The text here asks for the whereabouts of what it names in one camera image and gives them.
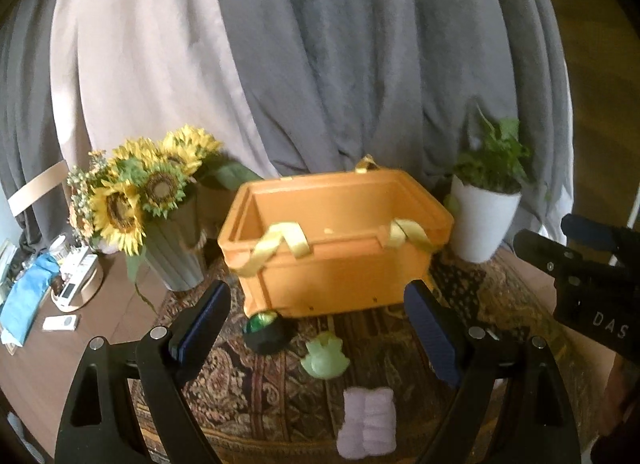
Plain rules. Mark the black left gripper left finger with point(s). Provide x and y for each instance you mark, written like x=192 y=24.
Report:
x=98 y=423

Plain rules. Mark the light green soft toy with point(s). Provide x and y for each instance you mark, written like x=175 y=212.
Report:
x=325 y=358

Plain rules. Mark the grey curtain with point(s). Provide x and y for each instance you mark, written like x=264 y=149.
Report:
x=331 y=81

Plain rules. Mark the beige curtain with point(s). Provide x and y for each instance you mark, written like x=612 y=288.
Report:
x=124 y=69

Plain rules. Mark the blue cloth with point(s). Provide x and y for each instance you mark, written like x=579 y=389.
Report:
x=19 y=311

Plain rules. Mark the round tray with items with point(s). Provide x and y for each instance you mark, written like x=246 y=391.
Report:
x=83 y=275

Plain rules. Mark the black green soft ball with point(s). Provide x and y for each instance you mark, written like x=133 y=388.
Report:
x=266 y=333

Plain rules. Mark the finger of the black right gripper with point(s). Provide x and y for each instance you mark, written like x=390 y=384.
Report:
x=544 y=254
x=618 y=241

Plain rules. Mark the orange plastic storage box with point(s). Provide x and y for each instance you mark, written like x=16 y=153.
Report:
x=333 y=243

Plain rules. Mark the small white remote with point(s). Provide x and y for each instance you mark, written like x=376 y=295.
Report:
x=63 y=323

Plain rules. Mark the green potted plant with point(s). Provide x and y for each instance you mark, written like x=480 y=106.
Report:
x=497 y=162

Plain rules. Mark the patterned paisley rug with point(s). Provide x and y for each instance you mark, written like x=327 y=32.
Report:
x=268 y=409

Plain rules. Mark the white plant pot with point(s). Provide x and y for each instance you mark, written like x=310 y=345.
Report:
x=482 y=219

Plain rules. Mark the grey ribbed vase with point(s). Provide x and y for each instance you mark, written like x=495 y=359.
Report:
x=174 y=247

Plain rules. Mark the white hoop stand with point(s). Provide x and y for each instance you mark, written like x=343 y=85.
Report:
x=631 y=220

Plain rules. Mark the sunflower bouquet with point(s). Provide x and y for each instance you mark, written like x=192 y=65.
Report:
x=115 y=199

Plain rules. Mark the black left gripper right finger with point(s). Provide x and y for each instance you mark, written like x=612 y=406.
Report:
x=536 y=423

